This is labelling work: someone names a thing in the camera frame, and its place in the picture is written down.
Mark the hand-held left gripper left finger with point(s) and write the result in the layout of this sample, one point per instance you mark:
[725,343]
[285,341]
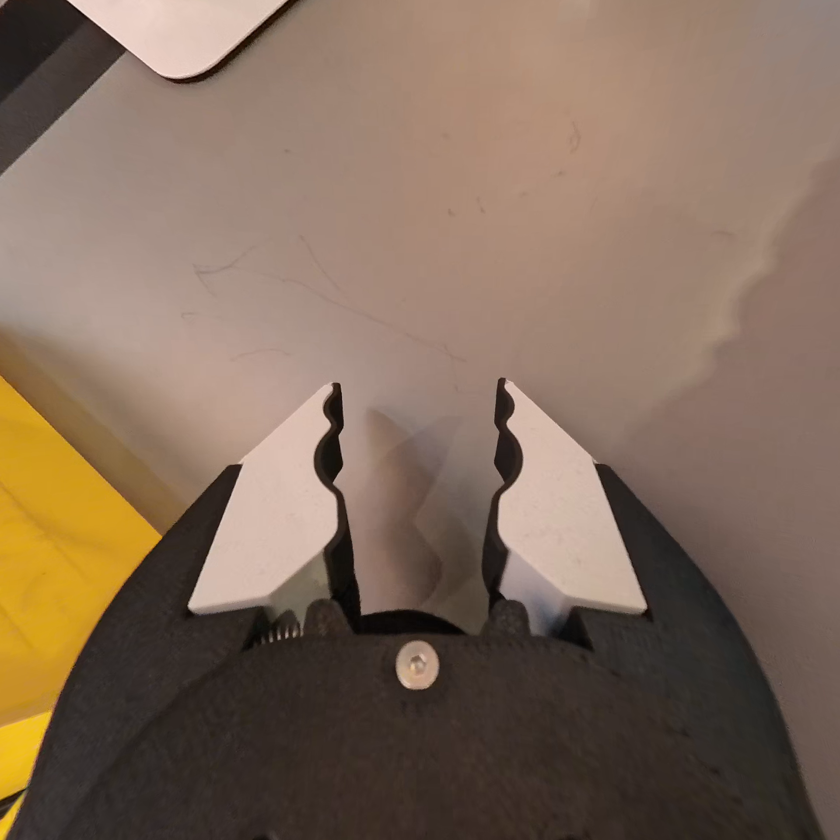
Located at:
[275,525]

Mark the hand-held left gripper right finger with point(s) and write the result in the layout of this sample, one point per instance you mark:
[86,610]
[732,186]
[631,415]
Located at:
[564,525]

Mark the yellow plastic bin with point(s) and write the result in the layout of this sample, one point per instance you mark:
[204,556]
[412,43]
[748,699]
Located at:
[59,558]

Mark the white metal board stand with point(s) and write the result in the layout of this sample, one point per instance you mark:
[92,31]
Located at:
[184,33]

